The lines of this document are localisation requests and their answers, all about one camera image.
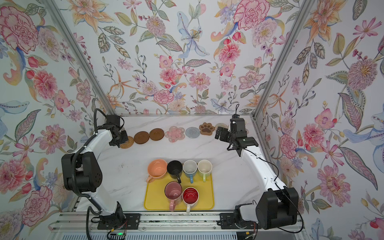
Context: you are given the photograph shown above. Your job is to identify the black mug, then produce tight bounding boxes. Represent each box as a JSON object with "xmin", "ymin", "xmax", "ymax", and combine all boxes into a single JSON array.
[{"xmin": 167, "ymin": 160, "xmax": 183, "ymax": 184}]

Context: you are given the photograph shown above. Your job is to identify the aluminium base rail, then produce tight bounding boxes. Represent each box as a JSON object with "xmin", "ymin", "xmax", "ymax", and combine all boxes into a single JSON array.
[{"xmin": 48, "ymin": 211, "xmax": 309, "ymax": 240}]

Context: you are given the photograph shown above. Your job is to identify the dusty pink mug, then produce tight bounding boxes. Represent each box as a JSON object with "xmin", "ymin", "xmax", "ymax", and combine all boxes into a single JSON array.
[{"xmin": 165, "ymin": 182, "xmax": 183, "ymax": 212}]

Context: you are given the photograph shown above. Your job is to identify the brown wooden round coaster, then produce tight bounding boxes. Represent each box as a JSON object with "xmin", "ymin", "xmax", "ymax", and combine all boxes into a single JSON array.
[{"xmin": 134, "ymin": 131, "xmax": 150, "ymax": 145}]

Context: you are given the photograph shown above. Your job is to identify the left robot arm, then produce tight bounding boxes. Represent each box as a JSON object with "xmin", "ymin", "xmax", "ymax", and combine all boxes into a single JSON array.
[{"xmin": 61, "ymin": 115, "xmax": 128, "ymax": 228}]

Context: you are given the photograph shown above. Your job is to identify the white mug green handle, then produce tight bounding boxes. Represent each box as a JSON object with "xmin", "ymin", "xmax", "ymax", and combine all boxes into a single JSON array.
[{"xmin": 198, "ymin": 160, "xmax": 213, "ymax": 183}]

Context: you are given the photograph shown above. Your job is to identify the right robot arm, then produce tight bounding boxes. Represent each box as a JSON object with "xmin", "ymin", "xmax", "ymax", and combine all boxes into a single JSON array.
[{"xmin": 215, "ymin": 114, "xmax": 301, "ymax": 230}]

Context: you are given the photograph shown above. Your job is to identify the red interior white mug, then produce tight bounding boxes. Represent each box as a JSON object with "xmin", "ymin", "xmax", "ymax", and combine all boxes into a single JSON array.
[{"xmin": 182, "ymin": 187, "xmax": 199, "ymax": 214}]

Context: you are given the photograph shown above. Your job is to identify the brown paw coaster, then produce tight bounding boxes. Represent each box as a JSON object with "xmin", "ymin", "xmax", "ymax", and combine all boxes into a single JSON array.
[{"xmin": 199, "ymin": 122, "xmax": 216, "ymax": 136}]

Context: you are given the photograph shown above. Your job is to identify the pink flower coaster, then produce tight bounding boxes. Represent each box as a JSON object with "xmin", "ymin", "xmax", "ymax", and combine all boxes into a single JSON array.
[{"xmin": 165, "ymin": 126, "xmax": 185, "ymax": 143}]

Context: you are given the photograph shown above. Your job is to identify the woven rattan round coaster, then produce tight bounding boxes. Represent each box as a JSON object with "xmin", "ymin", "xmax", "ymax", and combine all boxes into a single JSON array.
[{"xmin": 120, "ymin": 136, "xmax": 135, "ymax": 149}]

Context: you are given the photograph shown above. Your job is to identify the dark brown round coaster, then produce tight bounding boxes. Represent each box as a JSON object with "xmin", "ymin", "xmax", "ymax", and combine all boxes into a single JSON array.
[{"xmin": 149, "ymin": 128, "xmax": 165, "ymax": 141}]

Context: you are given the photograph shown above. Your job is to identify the patterned round white coaster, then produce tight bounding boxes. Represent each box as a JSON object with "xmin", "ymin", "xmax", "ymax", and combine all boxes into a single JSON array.
[{"xmin": 215, "ymin": 123, "xmax": 229, "ymax": 130}]

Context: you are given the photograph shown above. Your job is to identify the white mug blue handle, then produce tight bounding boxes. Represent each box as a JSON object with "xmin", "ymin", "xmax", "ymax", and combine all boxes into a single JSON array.
[{"xmin": 183, "ymin": 160, "xmax": 198, "ymax": 184}]

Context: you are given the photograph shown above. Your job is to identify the grey round coaster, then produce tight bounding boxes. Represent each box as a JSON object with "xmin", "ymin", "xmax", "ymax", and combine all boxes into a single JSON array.
[{"xmin": 185, "ymin": 127, "xmax": 200, "ymax": 139}]

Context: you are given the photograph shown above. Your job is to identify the orange mug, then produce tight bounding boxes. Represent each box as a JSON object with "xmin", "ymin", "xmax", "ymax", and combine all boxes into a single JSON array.
[{"xmin": 146, "ymin": 159, "xmax": 168, "ymax": 184}]

